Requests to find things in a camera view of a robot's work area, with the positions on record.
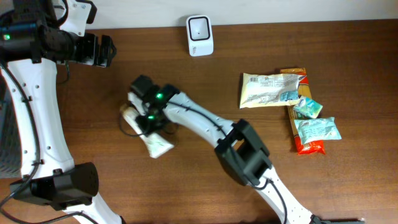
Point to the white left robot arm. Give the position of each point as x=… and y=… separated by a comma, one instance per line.
x=36, y=36

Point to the white barcode scanner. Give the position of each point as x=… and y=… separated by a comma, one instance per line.
x=199, y=35

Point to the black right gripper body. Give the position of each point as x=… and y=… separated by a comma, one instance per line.
x=147, y=123

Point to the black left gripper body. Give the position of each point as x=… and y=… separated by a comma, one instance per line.
x=85, y=48

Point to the small teal tissue pack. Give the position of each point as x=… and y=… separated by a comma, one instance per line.
x=308, y=107

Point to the teal wet wipes pack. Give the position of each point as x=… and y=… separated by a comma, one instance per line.
x=310, y=130

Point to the grey plastic mesh basket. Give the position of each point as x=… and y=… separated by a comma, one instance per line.
x=10, y=141

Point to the cream yellow food pouch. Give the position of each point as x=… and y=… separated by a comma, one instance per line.
x=270, y=90

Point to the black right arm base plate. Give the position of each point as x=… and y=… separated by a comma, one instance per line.
x=339, y=221

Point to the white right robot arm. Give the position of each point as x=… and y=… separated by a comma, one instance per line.
x=239, y=149

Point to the white tube with cork cap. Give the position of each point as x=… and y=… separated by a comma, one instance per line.
x=155, y=143

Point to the orange spaghetti package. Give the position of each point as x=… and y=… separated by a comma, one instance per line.
x=303, y=89

